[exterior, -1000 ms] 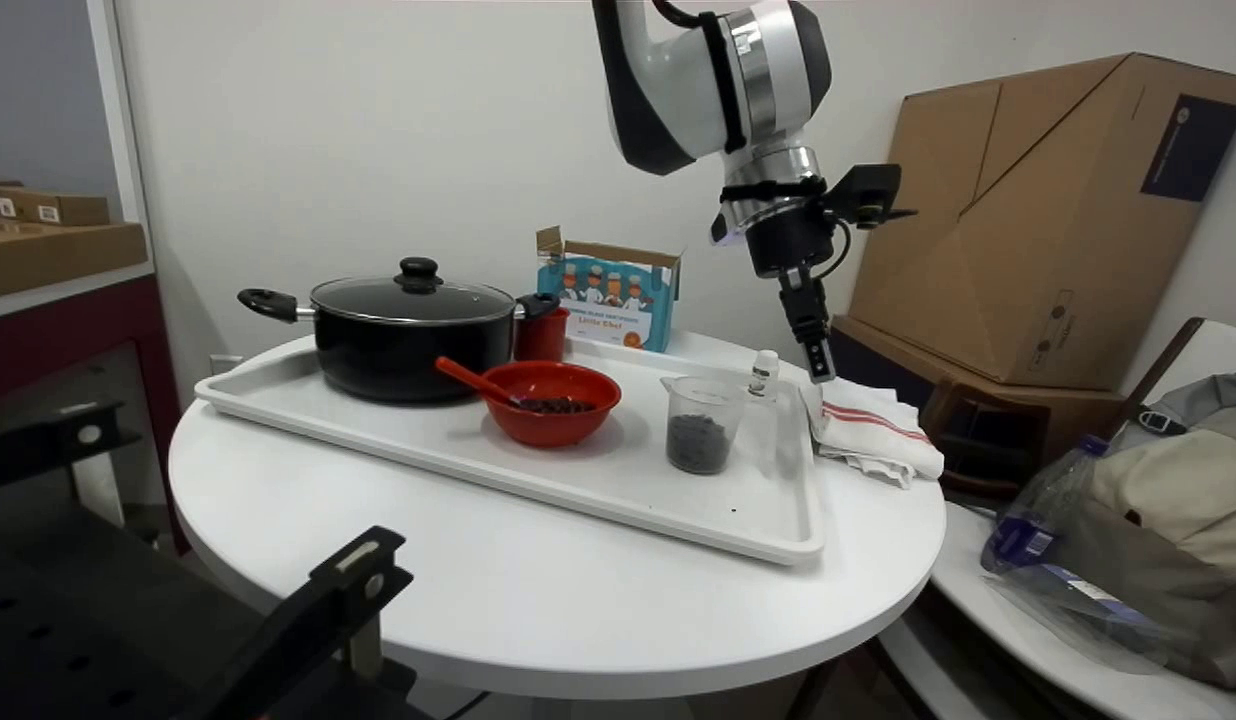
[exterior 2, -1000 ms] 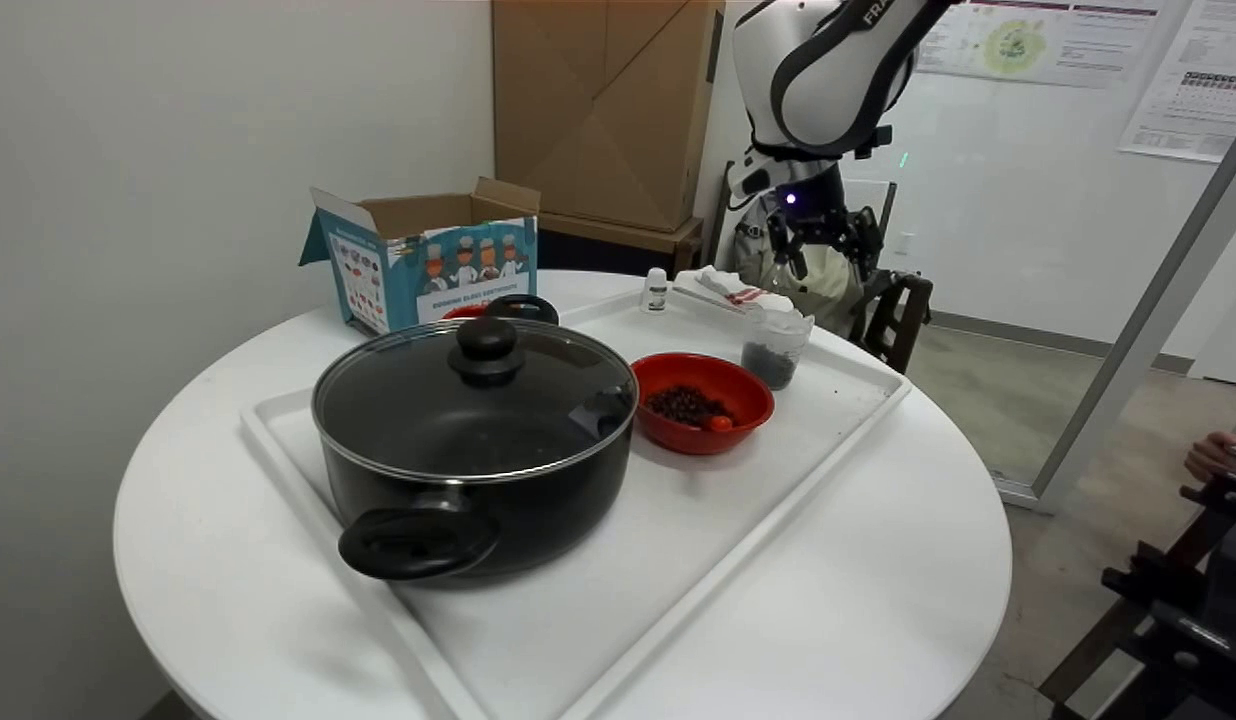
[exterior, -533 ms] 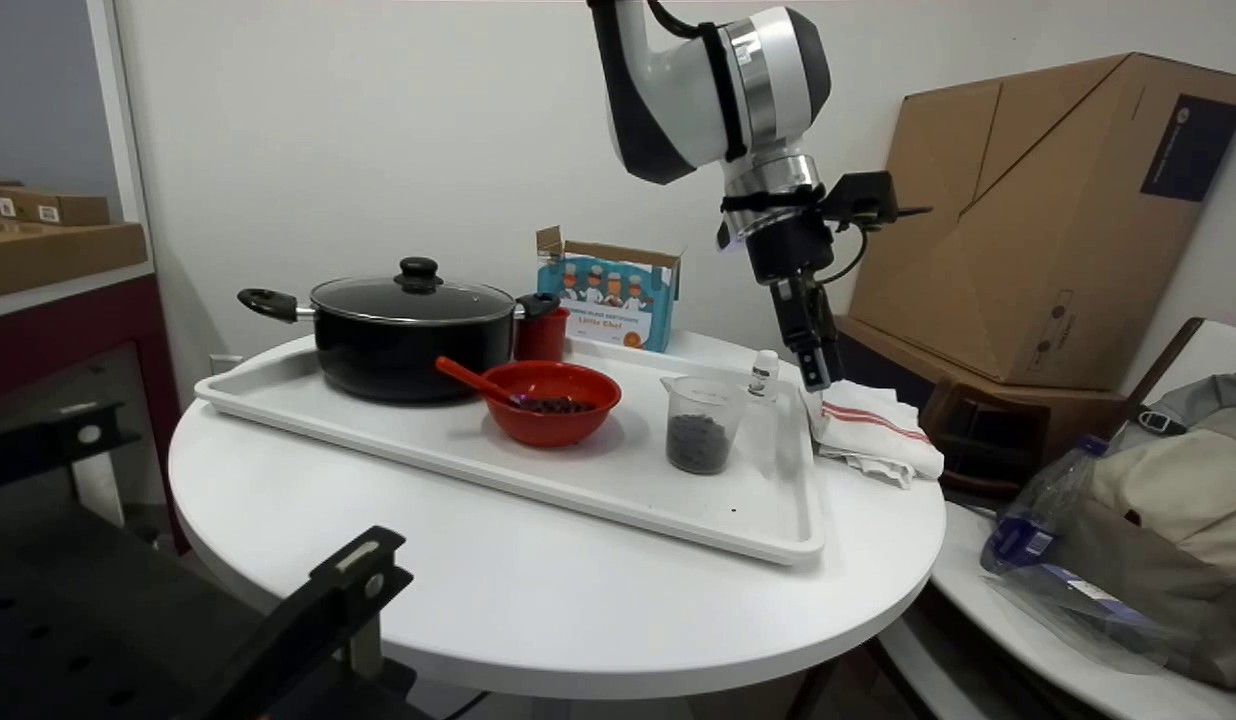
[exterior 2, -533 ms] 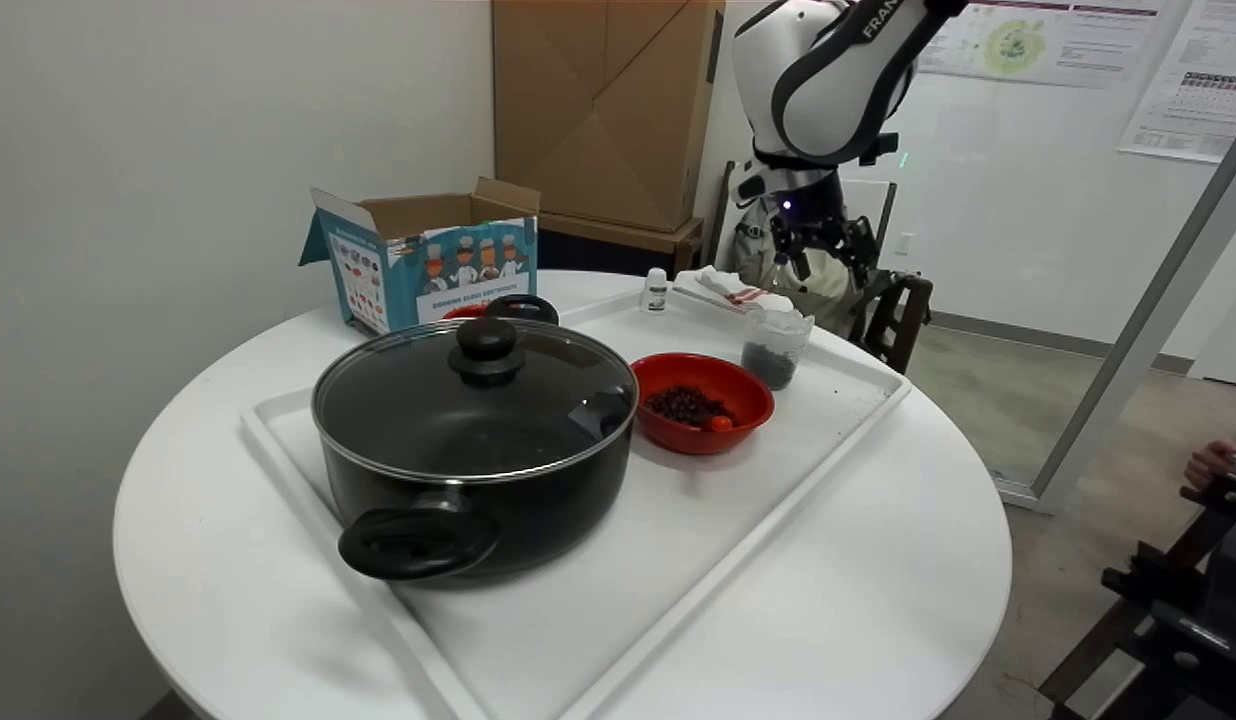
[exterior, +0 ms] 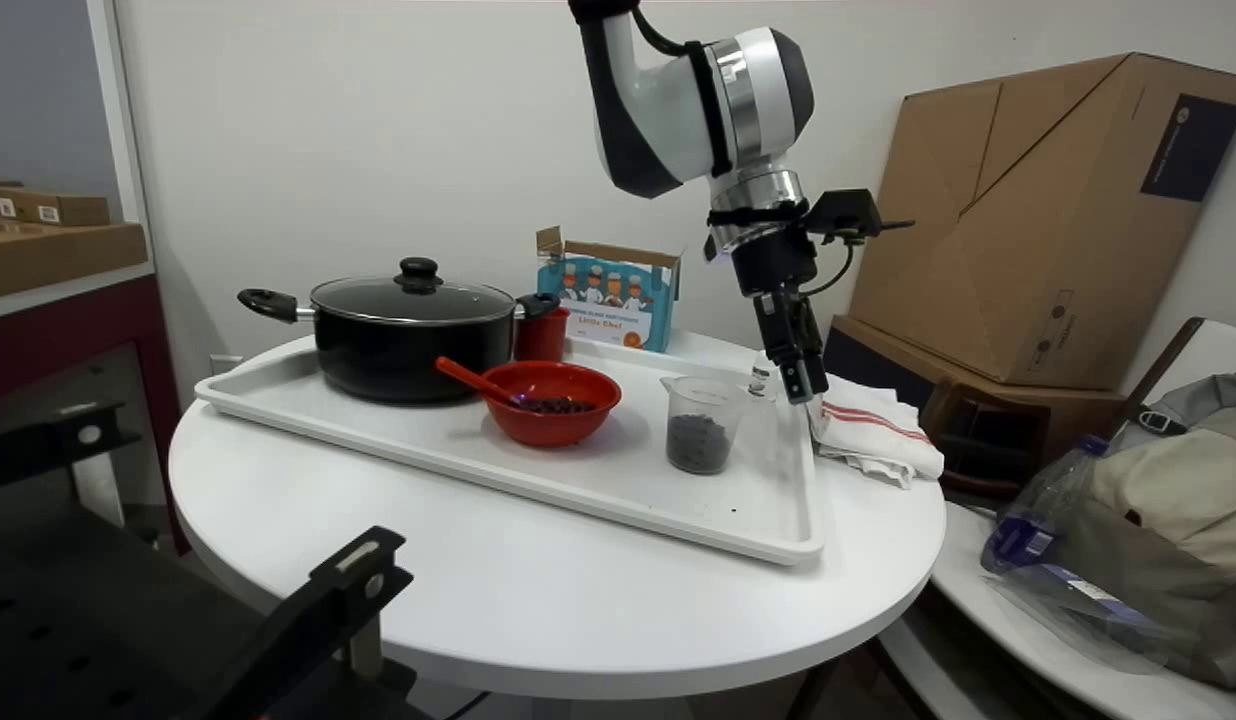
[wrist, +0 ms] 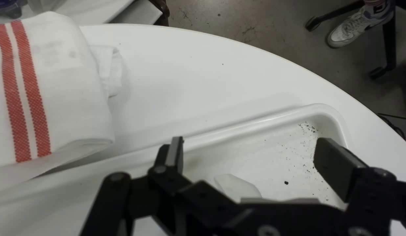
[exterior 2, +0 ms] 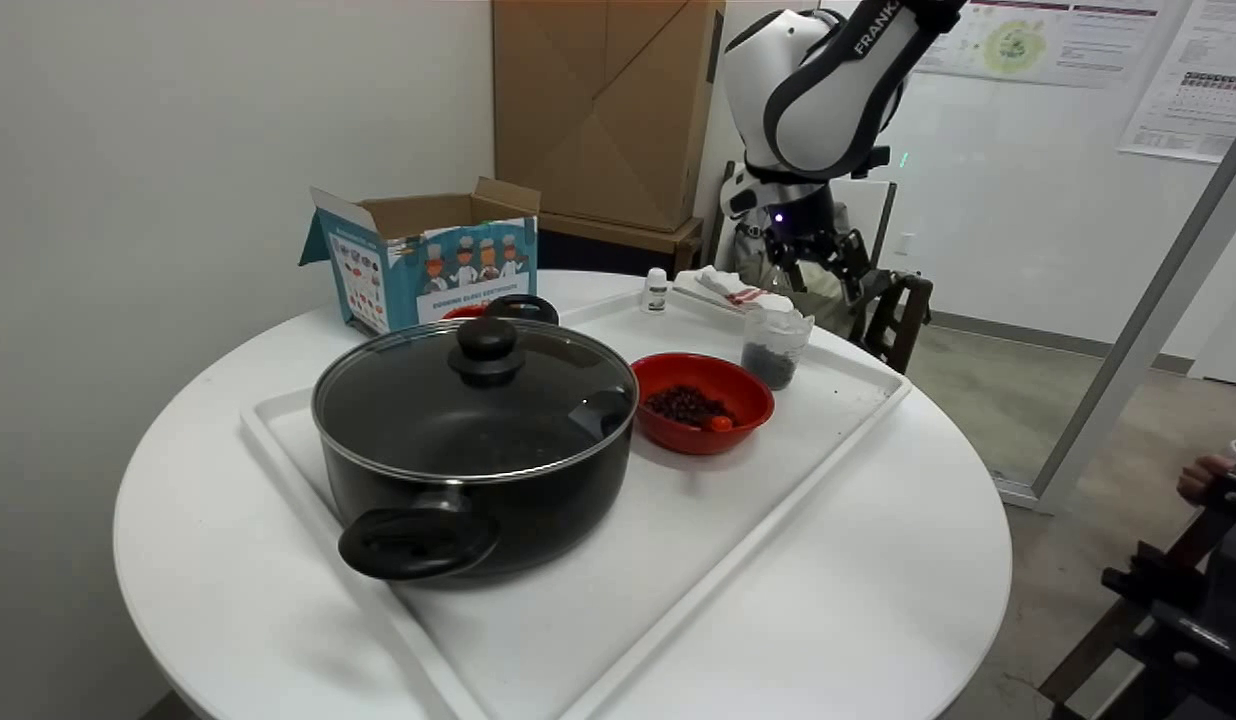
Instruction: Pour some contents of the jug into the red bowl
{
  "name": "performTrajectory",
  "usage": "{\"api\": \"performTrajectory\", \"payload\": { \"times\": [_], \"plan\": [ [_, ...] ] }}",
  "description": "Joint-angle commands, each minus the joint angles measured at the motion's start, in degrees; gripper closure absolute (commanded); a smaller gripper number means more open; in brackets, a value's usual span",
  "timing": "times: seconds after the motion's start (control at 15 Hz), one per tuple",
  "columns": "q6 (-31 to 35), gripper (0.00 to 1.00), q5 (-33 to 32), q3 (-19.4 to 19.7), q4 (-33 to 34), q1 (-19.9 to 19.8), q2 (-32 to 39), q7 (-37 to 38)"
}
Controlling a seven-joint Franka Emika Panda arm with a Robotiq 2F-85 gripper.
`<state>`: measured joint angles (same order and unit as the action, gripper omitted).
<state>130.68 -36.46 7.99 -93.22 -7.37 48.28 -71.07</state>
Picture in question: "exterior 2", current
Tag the black metal stand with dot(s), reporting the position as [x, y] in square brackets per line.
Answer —
[1177, 627]

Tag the red bowl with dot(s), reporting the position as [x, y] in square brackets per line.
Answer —
[668, 423]

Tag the text wall poster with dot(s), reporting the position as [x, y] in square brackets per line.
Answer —
[1202, 93]

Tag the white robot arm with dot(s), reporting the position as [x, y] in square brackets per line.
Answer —
[828, 93]

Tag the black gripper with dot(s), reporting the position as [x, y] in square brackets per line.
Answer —
[810, 251]

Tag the large brown cardboard box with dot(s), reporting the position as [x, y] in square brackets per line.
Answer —
[602, 107]

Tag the blue printed cardboard box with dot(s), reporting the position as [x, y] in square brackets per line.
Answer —
[456, 265]

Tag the glass pot lid black knob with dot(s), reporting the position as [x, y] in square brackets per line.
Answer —
[417, 414]

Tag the black cooking pot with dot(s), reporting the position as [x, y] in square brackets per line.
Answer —
[509, 523]

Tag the clear plastic jug with beans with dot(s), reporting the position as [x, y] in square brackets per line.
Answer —
[778, 355]

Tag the white plastic tray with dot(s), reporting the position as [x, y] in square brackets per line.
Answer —
[722, 534]

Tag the grey metal frame pole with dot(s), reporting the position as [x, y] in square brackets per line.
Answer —
[1137, 335]

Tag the white towel with red stripes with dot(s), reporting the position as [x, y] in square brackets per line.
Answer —
[716, 285]

